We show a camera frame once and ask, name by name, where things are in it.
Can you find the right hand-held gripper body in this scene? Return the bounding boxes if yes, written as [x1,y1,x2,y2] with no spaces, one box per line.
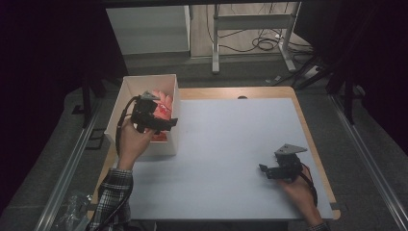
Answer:
[273,142,309,184]

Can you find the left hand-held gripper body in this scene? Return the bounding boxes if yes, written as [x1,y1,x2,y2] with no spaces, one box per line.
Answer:
[130,90,162,134]

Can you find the pink glove with red print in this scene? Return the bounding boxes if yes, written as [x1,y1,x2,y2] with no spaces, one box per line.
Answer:
[149,90,174,142]

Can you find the white box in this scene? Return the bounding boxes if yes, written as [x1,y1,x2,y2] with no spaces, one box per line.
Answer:
[104,74,181,158]

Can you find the person's right hand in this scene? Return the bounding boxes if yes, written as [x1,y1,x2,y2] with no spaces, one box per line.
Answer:
[277,169,323,226]

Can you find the person's left hand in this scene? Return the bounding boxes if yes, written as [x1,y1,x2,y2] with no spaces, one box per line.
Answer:
[116,117,157,171]

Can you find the pale blue table mat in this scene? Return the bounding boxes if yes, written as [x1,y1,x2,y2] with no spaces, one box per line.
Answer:
[128,97,335,221]

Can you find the black stand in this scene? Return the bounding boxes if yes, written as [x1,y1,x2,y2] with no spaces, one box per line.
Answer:
[326,56,367,126]
[71,75,108,151]

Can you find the white cabinet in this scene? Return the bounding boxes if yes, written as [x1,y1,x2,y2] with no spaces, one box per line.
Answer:
[105,5,191,56]

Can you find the white power strip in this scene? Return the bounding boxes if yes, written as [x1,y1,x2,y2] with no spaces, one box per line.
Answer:
[302,64,322,80]

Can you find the clear plastic bag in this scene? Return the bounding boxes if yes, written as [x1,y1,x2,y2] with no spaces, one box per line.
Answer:
[52,192,94,231]

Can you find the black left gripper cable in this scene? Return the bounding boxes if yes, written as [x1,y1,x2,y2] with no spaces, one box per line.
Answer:
[115,95,141,157]

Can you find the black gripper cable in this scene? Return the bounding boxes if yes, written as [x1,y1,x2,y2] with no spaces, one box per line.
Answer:
[300,163,319,208]
[115,95,141,157]

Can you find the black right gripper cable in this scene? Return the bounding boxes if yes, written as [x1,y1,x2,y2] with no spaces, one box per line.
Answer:
[300,163,319,208]

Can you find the aluminium rail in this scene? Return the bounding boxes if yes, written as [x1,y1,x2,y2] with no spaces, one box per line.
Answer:
[329,93,408,231]
[33,97,108,231]

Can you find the black floor cables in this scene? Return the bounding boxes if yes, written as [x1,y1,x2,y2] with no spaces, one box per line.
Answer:
[205,3,315,56]

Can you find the grey metal desk frame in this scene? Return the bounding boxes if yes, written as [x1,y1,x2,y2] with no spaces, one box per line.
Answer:
[211,1,303,75]

